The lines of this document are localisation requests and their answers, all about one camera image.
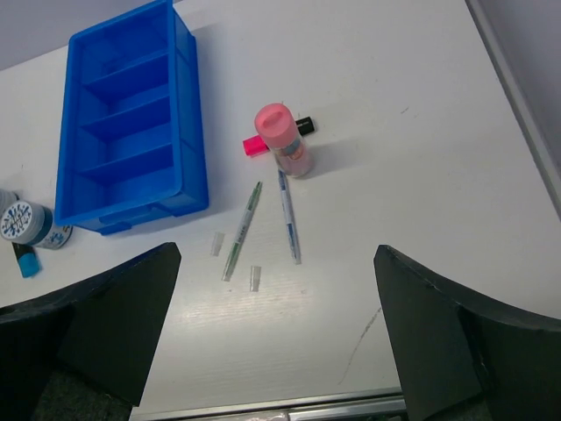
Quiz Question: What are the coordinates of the blue highlighter marker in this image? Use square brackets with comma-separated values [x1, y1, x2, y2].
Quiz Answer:
[11, 243, 41, 278]

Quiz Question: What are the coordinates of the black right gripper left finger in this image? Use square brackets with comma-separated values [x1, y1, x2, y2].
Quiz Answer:
[1, 242, 181, 420]

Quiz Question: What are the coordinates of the clear pen cap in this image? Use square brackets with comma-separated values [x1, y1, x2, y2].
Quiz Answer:
[210, 232, 224, 257]
[250, 266, 261, 292]

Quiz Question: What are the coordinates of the blue compartment tray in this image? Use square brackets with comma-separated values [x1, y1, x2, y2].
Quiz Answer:
[54, 1, 209, 235]

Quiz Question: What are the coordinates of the blue thin pen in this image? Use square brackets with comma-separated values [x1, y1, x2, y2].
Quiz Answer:
[278, 170, 302, 265]

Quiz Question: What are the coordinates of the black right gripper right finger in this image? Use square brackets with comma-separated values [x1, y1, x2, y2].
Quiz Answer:
[373, 245, 560, 420]

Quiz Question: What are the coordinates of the blue patterned jar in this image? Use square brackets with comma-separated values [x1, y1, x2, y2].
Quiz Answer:
[1, 200, 73, 250]
[0, 189, 18, 210]

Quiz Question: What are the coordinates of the pink highlighter marker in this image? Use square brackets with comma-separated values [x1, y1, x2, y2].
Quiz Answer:
[242, 117, 316, 157]

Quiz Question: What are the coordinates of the pink lidded jar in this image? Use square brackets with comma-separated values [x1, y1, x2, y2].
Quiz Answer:
[254, 103, 313, 177]

